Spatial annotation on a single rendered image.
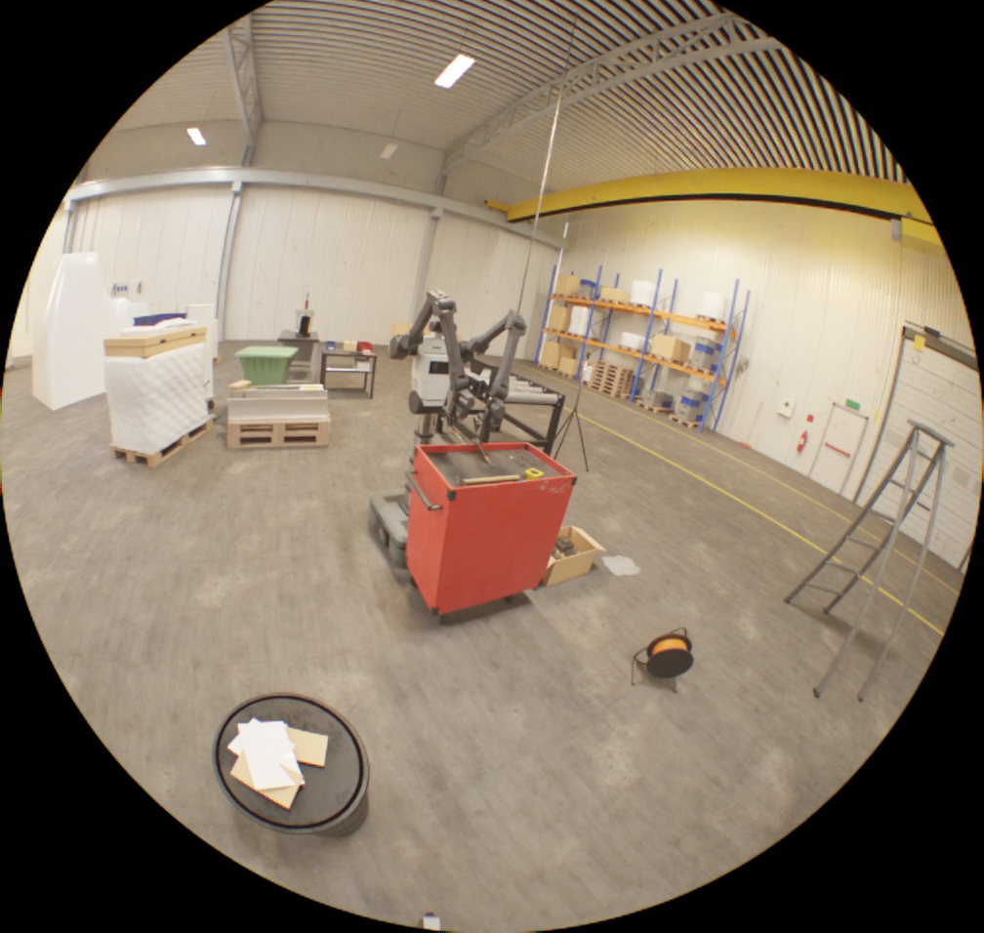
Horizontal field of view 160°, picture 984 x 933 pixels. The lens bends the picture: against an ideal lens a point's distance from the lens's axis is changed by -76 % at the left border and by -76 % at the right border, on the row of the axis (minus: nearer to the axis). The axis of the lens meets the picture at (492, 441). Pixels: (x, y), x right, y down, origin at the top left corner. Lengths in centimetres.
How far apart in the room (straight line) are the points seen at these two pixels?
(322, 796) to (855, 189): 928
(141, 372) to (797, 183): 1047
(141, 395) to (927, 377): 1392
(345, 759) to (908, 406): 1125
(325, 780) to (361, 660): 103
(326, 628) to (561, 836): 156
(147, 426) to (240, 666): 265
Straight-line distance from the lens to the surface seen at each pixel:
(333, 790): 105
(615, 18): 872
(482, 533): 168
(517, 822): 170
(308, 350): 736
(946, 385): 1132
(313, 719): 112
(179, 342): 425
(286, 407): 418
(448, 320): 165
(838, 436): 1086
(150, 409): 397
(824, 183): 870
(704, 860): 204
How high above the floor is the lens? 164
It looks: 20 degrees down
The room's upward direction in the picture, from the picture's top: 11 degrees clockwise
